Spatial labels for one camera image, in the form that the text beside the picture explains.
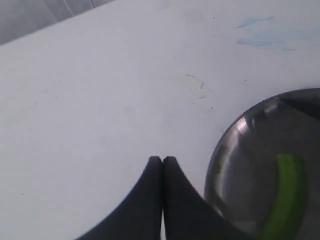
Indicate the round steel plate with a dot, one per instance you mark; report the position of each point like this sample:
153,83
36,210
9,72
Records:
241,180

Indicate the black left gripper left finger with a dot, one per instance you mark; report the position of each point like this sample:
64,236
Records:
139,215

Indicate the green chili pepper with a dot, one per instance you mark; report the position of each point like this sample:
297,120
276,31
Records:
289,206

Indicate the white backdrop curtain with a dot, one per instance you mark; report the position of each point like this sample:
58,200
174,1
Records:
22,17

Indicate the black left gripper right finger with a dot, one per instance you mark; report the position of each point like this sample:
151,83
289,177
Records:
186,215

